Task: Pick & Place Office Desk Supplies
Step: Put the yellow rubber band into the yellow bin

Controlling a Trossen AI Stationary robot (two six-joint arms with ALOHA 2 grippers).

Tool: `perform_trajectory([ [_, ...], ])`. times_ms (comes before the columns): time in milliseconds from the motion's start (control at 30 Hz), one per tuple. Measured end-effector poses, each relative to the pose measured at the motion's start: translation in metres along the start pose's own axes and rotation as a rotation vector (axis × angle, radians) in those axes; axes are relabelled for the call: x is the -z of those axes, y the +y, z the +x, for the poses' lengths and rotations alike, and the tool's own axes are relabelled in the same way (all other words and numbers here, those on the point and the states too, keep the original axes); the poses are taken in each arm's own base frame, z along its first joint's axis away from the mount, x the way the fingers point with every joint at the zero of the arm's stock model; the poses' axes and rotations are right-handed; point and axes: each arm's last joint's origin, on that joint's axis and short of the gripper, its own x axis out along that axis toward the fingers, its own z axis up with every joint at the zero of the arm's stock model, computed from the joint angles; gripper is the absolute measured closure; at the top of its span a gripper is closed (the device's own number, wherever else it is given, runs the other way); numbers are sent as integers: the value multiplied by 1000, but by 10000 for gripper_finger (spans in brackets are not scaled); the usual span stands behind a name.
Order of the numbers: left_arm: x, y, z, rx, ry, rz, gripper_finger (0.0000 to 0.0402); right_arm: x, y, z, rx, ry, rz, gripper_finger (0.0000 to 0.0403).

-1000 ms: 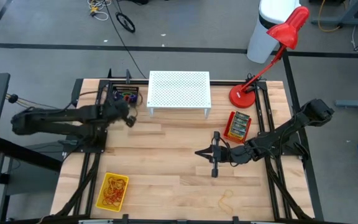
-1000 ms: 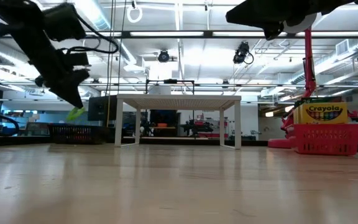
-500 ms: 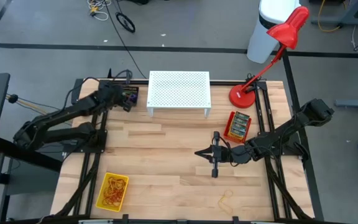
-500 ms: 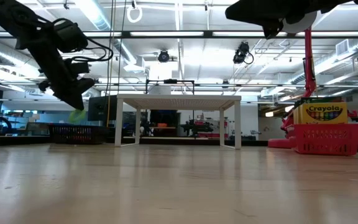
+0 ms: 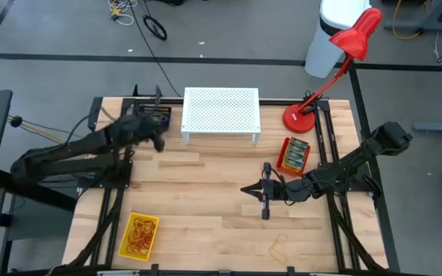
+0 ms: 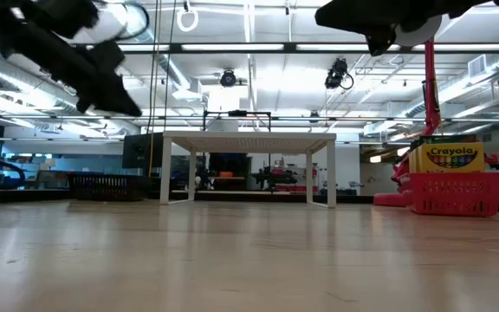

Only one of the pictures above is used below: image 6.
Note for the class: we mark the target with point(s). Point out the white perforated shelf riser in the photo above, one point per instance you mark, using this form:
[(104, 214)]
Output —
[(249, 142)]

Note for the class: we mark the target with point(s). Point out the black mesh basket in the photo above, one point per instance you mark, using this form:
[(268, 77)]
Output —
[(106, 187)]

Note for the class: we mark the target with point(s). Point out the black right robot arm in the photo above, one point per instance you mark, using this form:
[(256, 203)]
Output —
[(483, 5)]

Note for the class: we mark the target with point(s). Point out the red machine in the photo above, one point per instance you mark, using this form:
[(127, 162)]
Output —
[(492, 160)]

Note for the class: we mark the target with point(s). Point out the black camera on rig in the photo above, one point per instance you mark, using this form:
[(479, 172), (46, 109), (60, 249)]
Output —
[(336, 76), (228, 79)]

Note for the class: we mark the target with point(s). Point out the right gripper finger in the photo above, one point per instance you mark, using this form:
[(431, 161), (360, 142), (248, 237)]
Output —
[(345, 11), (353, 29)]

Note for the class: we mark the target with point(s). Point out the black monitor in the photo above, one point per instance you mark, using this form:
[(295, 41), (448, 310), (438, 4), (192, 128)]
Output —
[(141, 151)]

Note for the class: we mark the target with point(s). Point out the black background machine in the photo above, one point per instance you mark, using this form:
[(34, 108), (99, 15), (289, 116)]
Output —
[(275, 177)]

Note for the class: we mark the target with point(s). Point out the red plastic basket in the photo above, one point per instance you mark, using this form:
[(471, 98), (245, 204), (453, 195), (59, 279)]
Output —
[(457, 195)]

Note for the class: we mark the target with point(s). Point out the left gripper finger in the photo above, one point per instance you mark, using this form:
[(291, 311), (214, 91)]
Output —
[(91, 99), (121, 97)]

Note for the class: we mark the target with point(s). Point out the red desk lamp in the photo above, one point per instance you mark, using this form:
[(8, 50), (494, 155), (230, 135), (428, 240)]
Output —
[(429, 86)]

